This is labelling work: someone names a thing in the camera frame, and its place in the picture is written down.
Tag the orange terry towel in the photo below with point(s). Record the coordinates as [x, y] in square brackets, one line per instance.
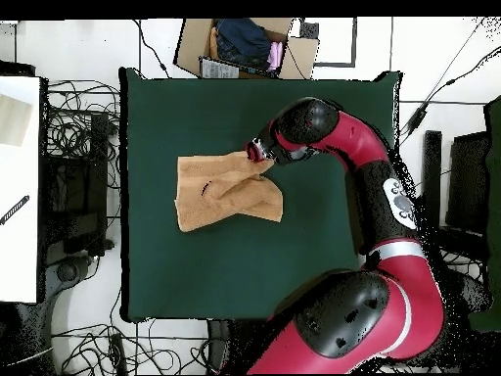
[219, 196]

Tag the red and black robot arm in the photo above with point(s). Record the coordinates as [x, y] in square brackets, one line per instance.
[391, 293]

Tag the printed paper label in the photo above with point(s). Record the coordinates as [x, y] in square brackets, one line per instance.
[219, 69]

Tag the pink garment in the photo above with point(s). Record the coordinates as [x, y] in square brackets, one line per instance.
[275, 56]

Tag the blue jeans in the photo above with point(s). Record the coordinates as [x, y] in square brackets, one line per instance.
[242, 43]

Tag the tan cloth in box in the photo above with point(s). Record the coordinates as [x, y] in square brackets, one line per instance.
[213, 45]

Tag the cardboard box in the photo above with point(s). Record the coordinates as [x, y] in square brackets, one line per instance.
[191, 43]

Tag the dark green table cloth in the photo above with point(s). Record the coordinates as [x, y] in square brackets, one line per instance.
[176, 274]

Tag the black equipment stand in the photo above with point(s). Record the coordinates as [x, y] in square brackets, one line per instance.
[98, 156]
[430, 176]

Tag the black power adapter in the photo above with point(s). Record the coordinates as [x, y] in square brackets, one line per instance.
[417, 119]

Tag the black office chair base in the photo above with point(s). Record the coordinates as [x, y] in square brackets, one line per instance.
[475, 290]
[66, 272]

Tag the black power strip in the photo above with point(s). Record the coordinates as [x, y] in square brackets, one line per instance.
[116, 350]

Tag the beige paper sheet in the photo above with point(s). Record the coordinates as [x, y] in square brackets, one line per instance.
[13, 121]

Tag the black striped stick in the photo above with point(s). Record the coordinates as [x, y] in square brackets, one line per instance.
[15, 209]

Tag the white side table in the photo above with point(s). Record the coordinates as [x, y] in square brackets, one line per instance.
[19, 254]

